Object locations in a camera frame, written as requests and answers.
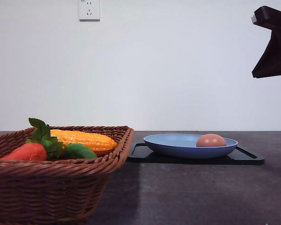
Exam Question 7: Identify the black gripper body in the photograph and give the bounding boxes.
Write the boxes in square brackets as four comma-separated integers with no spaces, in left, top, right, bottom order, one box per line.
[251,6,281,31]

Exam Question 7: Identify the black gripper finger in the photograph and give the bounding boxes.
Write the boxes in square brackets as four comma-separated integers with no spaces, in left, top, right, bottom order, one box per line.
[252,30,281,78]

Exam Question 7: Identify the brown egg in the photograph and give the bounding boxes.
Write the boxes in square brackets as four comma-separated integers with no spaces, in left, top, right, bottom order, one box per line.
[196,134,227,147]

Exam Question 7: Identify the blue round plate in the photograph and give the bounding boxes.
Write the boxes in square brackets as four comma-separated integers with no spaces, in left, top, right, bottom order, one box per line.
[144,134,238,159]

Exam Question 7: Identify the brown wicker basket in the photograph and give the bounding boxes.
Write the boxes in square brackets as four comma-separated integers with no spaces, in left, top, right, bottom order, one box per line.
[0,126,134,225]

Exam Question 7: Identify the black rectangular tray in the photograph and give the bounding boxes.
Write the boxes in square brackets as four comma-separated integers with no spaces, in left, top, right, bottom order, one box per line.
[127,143,265,165]

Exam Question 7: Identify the yellow toy corn cob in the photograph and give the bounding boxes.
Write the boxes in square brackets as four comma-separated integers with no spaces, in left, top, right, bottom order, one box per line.
[50,129,118,151]

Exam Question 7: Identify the green toy cucumber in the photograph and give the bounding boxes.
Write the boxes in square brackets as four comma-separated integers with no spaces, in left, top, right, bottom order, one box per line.
[65,143,97,159]

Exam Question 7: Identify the green carrot leaves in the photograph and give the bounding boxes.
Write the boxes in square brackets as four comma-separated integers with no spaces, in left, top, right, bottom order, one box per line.
[26,118,63,159]

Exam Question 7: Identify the orange toy carrot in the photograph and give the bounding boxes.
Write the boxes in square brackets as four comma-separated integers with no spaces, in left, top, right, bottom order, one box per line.
[0,142,47,161]

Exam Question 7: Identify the white wall power socket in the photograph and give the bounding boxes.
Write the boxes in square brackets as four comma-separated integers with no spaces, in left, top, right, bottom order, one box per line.
[79,0,100,23]

